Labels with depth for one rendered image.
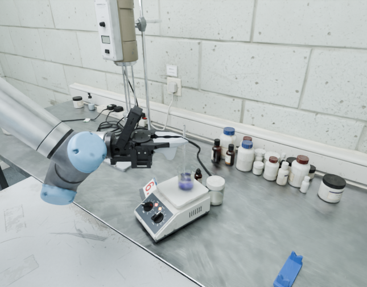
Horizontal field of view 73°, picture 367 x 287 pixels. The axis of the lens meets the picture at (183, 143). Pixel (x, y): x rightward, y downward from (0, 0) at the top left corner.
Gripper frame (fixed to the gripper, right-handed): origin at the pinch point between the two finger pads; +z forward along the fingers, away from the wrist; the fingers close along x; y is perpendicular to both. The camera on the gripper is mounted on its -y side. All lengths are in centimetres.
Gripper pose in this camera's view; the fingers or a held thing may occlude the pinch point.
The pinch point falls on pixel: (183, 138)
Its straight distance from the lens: 65.9
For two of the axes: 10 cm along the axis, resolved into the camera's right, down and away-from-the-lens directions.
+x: 0.2, 4.7, -8.8
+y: -0.1, 8.8, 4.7
